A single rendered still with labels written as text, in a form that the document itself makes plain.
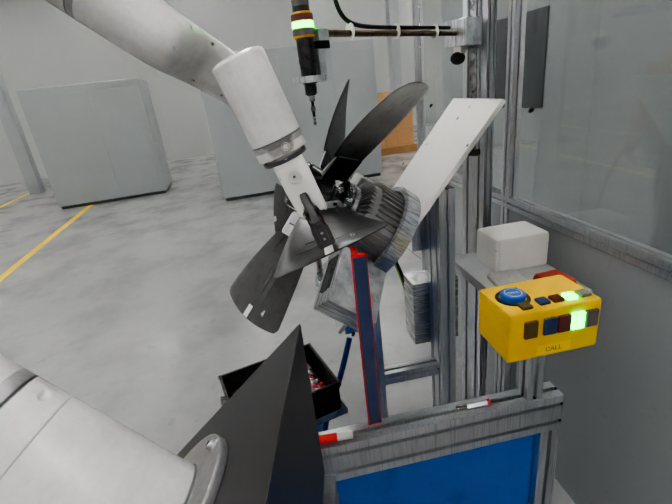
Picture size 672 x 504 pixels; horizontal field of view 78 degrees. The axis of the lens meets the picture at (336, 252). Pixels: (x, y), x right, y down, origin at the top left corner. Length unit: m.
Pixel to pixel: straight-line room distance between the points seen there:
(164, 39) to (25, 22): 13.28
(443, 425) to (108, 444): 0.55
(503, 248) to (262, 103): 0.87
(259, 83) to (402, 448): 0.65
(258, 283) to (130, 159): 7.22
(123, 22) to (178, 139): 12.52
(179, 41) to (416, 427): 0.71
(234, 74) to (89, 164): 7.73
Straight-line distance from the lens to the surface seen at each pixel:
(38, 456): 0.43
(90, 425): 0.45
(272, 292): 1.02
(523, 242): 1.32
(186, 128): 13.14
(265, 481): 0.35
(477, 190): 1.52
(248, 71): 0.65
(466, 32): 1.36
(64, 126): 8.36
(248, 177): 6.53
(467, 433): 0.85
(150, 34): 0.67
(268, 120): 0.65
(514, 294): 0.74
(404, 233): 0.98
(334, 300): 0.90
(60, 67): 13.66
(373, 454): 0.81
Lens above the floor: 1.43
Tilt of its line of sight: 22 degrees down
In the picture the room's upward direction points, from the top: 7 degrees counter-clockwise
